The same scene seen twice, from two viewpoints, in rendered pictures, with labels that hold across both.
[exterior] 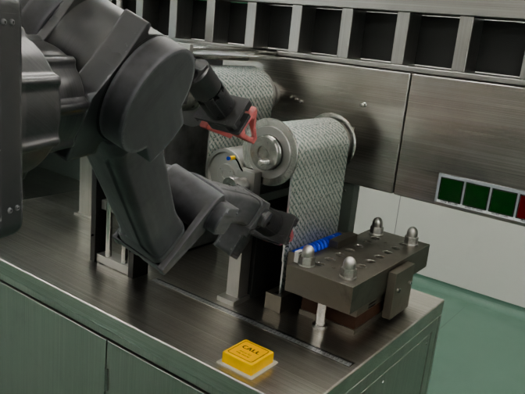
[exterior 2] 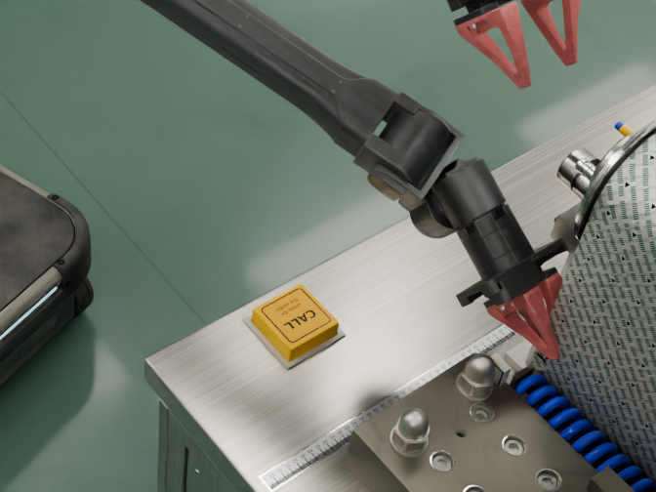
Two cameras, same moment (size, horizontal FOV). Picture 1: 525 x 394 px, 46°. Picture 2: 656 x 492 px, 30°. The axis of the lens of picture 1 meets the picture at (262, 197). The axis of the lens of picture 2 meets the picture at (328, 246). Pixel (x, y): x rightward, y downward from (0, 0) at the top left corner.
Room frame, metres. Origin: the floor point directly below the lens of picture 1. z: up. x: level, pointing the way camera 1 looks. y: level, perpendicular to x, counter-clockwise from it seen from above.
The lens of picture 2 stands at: (1.17, -0.84, 1.98)
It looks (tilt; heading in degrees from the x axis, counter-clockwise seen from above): 48 degrees down; 98
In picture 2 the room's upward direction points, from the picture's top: 10 degrees clockwise
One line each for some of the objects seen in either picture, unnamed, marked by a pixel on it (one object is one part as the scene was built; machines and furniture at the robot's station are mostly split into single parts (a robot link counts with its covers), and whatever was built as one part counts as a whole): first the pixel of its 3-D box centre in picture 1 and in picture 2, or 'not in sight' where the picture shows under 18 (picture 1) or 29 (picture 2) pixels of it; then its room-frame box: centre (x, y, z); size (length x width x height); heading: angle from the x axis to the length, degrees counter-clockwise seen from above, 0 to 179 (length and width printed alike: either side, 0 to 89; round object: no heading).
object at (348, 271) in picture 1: (348, 266); (412, 427); (1.19, -0.19, 1.05); 0.04 x 0.04 x 0.04
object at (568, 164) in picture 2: (232, 185); (578, 169); (1.27, 0.07, 1.18); 0.04 x 0.02 x 0.04; 55
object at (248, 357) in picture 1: (248, 356); (295, 321); (1.03, 0.00, 0.91); 0.07 x 0.07 x 0.02; 55
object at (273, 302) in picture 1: (306, 285); not in sight; (1.38, -0.13, 0.92); 0.28 x 0.04 x 0.04; 145
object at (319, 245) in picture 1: (319, 247); (603, 459); (1.37, -0.14, 1.03); 0.21 x 0.04 x 0.03; 145
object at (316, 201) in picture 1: (315, 212); (644, 398); (1.38, -0.13, 1.11); 0.23 x 0.01 x 0.18; 145
